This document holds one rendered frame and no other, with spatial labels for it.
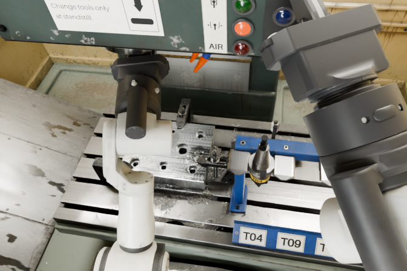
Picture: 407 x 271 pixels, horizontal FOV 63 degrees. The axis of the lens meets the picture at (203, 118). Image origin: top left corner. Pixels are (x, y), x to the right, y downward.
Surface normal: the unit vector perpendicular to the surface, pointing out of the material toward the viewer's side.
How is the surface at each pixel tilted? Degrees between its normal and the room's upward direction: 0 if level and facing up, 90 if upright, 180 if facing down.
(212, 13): 90
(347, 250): 72
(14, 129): 24
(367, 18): 30
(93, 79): 0
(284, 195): 0
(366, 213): 40
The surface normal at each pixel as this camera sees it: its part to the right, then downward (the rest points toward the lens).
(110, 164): 0.15, 0.23
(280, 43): -0.58, 0.07
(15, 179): 0.34, -0.54
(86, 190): -0.06, -0.63
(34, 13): -0.18, 0.77
